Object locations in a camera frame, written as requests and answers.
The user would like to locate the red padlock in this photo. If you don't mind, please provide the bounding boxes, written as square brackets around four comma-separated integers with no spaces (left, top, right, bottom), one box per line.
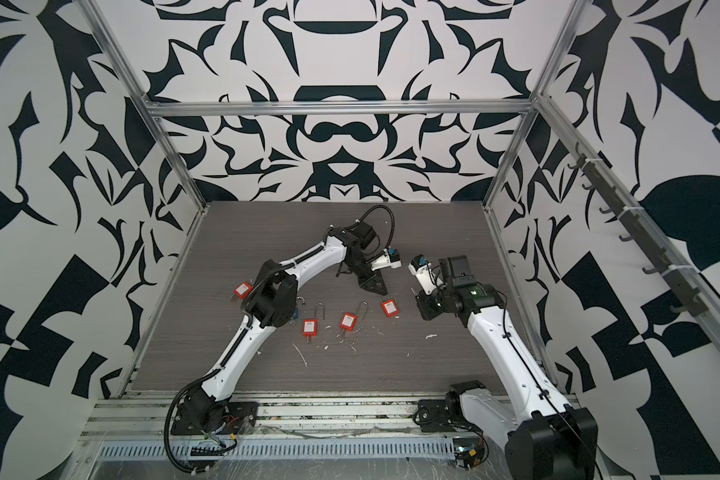
[380,296,399,318]
[337,301,369,343]
[230,281,253,301]
[302,302,325,344]

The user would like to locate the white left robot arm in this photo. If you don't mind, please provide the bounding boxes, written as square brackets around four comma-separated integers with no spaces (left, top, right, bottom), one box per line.
[163,220,401,437]

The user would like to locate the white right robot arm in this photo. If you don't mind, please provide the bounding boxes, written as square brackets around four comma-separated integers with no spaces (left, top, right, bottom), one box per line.
[409,255,603,479]

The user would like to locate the blue padlock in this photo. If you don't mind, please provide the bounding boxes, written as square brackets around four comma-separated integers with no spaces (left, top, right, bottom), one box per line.
[289,296,306,325]

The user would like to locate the black hook rack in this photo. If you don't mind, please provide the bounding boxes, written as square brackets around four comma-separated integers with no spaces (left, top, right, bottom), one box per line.
[568,145,710,317]

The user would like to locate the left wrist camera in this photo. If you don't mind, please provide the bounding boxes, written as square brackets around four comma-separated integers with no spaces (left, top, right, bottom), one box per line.
[370,247,402,271]

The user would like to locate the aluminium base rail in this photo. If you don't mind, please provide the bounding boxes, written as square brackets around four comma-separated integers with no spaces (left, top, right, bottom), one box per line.
[83,392,589,436]

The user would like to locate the white slotted cable duct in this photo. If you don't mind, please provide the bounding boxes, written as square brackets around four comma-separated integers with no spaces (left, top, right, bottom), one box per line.
[98,437,456,461]

